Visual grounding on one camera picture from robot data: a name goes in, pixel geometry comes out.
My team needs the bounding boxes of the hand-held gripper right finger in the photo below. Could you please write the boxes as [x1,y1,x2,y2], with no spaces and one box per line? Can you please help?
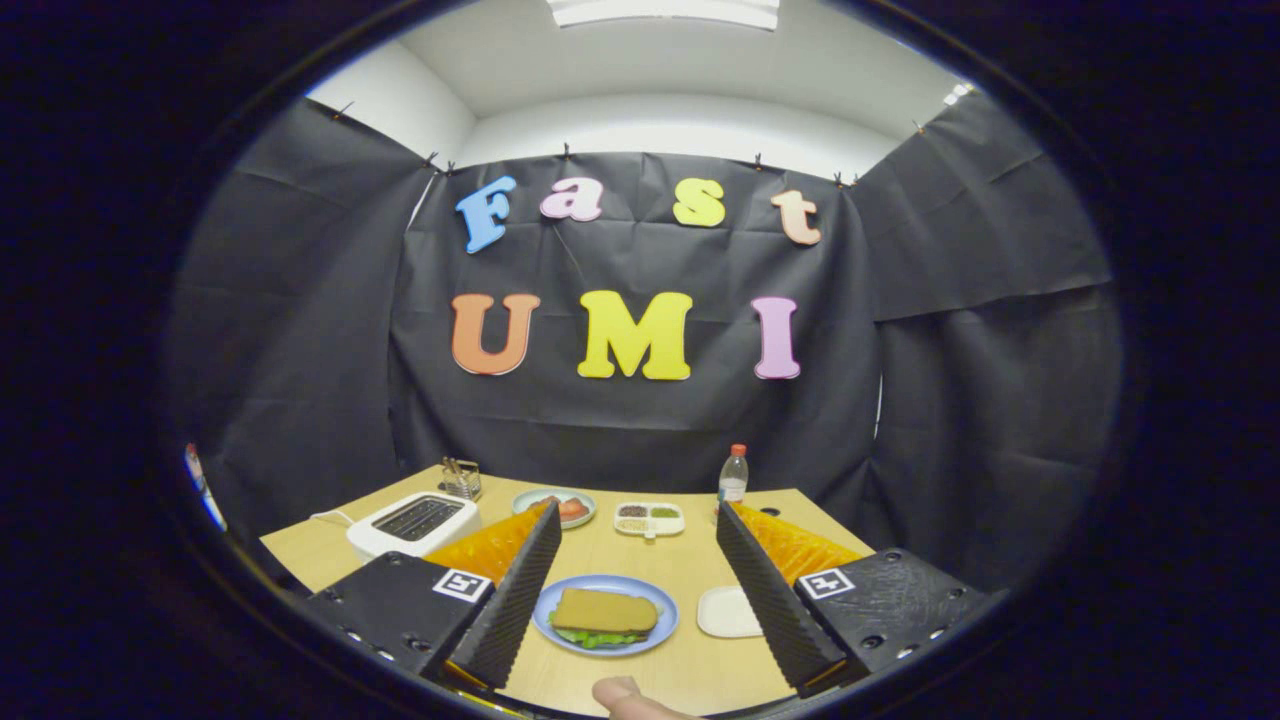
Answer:
[716,500,991,699]

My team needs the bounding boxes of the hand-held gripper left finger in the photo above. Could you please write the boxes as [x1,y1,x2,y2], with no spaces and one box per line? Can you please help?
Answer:
[300,502,563,696]

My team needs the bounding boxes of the brown toast slice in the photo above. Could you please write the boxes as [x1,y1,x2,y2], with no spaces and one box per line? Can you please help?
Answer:
[551,587,661,635]

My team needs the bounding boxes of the green lettuce leaf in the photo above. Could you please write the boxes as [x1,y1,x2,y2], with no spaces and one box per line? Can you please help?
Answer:
[548,610,661,651]

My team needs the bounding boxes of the white square plate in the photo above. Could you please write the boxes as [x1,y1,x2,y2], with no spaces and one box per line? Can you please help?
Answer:
[696,585,766,640]

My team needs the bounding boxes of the blue plate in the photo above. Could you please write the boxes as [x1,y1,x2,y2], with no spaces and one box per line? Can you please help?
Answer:
[531,574,680,658]

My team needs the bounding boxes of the pale green plate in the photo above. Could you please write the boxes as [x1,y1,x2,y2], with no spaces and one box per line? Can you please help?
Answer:
[512,487,598,531]

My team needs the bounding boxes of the clear bottle with red cap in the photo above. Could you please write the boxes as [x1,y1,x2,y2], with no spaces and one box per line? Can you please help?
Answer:
[717,444,750,507]

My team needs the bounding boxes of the white divided condiment dish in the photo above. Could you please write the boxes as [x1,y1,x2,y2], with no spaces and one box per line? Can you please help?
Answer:
[613,501,687,539]

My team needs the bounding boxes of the white toaster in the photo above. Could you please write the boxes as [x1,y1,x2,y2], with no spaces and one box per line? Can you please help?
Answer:
[346,491,482,563]

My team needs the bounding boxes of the black backdrop cloth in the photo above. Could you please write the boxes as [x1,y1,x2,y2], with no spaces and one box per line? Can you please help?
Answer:
[165,90,1126,591]

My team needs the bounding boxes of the ceiling light panel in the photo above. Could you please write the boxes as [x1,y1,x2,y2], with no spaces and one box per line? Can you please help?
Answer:
[545,0,781,31]

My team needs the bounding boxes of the metal wire utensil basket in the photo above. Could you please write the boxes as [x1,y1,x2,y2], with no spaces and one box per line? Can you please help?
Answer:
[440,457,484,502]

